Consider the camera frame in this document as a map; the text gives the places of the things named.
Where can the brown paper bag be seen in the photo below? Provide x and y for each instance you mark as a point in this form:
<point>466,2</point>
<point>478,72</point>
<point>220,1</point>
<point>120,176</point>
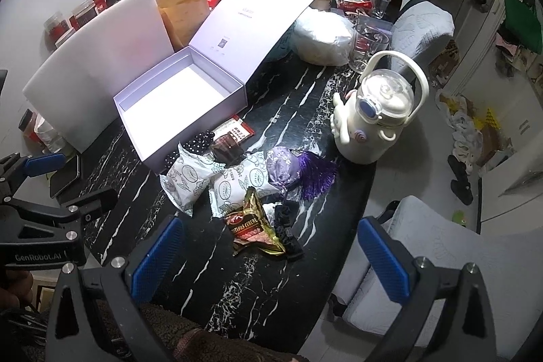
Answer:
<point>186,18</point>

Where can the spice jar black lid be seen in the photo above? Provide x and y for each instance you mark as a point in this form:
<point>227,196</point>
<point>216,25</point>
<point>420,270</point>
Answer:
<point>29,126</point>

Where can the clear drinking glass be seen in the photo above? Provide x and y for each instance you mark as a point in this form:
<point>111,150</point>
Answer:
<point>379,3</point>

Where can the lavender gift box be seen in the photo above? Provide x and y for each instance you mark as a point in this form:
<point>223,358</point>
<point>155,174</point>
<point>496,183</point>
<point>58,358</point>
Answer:
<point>169,90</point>

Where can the red white snack packet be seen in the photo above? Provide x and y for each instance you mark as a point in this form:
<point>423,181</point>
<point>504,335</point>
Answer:
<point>237,131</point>

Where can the white foam board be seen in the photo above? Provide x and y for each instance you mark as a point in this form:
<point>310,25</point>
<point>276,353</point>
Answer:
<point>97,61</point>

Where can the white plastic bag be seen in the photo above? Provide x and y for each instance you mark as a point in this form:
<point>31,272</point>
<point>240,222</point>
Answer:
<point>322,35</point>

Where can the green tote bag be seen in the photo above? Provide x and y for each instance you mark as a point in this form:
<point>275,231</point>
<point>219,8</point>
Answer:
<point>521,18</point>

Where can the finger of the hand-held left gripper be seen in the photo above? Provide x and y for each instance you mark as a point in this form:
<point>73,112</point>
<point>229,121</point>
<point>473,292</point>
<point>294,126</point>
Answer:
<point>91,205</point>
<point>42,165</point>

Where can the clear glass mug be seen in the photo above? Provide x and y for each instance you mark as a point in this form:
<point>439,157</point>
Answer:
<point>369,44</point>

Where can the black polka dot scrunchie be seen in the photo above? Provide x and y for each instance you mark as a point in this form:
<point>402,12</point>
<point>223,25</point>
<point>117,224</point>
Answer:
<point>199,141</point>

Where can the grey quilted chair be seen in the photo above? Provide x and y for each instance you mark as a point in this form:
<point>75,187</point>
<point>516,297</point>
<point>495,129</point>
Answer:
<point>445,260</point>
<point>424,27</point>

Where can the purple tasselled sachet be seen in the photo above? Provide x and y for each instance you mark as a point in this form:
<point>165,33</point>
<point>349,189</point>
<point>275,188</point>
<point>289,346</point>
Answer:
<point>282,169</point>

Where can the brown translucent block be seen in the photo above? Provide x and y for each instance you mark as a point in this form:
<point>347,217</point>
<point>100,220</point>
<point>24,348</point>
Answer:
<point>227,148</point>

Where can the gold snack packet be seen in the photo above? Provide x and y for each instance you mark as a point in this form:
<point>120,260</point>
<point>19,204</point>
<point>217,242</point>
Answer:
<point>250,230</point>

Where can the clear jar red contents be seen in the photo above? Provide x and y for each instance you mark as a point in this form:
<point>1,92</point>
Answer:
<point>57,29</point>
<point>85,16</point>

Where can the pile of floor clutter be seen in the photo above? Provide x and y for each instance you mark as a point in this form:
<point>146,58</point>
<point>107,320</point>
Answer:
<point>471,128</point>

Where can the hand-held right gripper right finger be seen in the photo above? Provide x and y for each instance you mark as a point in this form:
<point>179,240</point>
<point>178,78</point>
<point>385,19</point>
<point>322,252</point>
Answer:
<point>384,264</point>

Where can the black slippers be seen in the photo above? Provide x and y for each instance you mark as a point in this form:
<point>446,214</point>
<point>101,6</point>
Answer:
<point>460,179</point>

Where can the cream ceramic teapot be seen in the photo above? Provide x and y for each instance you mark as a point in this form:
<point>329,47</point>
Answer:
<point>365,124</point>

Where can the smartphone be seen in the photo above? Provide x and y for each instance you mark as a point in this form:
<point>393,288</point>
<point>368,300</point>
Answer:
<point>65,175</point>

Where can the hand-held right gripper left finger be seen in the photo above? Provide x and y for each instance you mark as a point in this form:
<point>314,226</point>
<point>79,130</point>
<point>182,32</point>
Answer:
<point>157,260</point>

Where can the brown fleece garment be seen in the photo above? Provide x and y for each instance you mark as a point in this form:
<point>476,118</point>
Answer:
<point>191,336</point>

